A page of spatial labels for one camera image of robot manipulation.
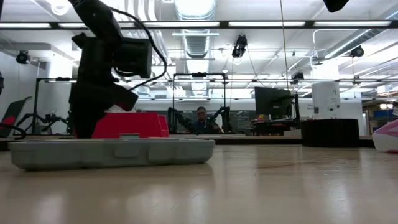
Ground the grey duct tape roll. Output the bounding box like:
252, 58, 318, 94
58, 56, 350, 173
300, 118, 361, 148

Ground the black red chair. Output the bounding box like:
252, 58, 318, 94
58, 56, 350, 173
0, 96, 33, 138

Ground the black ceiling-hung camera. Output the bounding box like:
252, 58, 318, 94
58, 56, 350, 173
231, 34, 249, 59

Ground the black ceiling device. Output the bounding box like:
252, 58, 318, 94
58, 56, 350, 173
16, 49, 31, 65
350, 45, 364, 58

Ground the black power cable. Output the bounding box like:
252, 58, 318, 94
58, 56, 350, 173
0, 123, 27, 140

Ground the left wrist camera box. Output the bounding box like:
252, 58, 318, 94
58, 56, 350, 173
115, 37, 153, 79

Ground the black left wrist camera cable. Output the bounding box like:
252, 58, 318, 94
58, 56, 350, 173
107, 6, 169, 91

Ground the pink white sanding block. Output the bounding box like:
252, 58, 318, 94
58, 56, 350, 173
372, 119, 398, 154

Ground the grey plastic tool case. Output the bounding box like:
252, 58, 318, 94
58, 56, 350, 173
8, 138, 216, 171

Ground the silver ceiling ventilation duct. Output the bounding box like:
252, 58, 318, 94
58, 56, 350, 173
174, 0, 217, 60

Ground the red plastic bin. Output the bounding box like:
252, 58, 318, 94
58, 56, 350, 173
91, 111, 170, 139

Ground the person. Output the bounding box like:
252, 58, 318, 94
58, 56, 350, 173
186, 106, 223, 135

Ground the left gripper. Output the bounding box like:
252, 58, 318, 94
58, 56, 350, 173
68, 32, 139, 139

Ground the black computer monitor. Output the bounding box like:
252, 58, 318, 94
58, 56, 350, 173
254, 86, 295, 121

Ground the black aluminium table frame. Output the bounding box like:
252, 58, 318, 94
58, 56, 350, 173
0, 20, 398, 149

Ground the background black station frame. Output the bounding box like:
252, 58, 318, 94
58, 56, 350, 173
172, 72, 227, 134

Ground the white round column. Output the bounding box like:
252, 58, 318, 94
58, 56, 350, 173
312, 82, 341, 121

